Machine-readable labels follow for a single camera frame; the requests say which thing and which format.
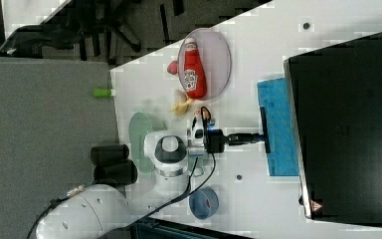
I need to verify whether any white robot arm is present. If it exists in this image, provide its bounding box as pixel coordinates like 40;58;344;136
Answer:
35;116;269;239

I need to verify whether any black cylinder upper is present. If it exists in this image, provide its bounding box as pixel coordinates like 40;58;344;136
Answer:
91;144;129;166

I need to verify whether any black cylinder lower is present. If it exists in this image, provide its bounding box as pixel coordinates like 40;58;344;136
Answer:
94;159;138;187

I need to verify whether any blue cup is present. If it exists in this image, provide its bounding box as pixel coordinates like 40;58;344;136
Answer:
189;187;219;220

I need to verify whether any black office chair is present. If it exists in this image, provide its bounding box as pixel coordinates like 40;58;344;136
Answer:
0;0;187;66

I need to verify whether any black toaster oven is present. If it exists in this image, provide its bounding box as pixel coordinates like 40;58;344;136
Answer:
257;29;382;230

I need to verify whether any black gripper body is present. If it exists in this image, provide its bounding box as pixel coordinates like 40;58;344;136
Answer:
206;129;228;153

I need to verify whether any red toy strawberry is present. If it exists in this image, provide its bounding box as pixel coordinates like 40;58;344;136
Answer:
167;61;178;75

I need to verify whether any green perforated colander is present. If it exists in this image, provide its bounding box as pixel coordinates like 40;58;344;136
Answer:
128;113;166;173

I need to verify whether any green marker pen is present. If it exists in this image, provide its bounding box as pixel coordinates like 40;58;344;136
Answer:
93;89;116;98

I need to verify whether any grey round plate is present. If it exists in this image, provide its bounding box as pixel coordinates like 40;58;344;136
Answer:
186;28;232;101

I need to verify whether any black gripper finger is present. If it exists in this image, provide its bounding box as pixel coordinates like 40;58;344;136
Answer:
228;133;262;139
228;140;260;145

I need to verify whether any black cylinder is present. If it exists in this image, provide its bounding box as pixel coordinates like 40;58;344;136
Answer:
91;144;129;166
94;159;138;187

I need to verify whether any red ketchup bottle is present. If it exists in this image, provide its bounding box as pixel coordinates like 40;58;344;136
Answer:
184;38;207;100

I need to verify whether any yellow peeled toy banana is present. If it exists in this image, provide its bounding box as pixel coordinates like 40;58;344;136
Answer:
170;90;193;116

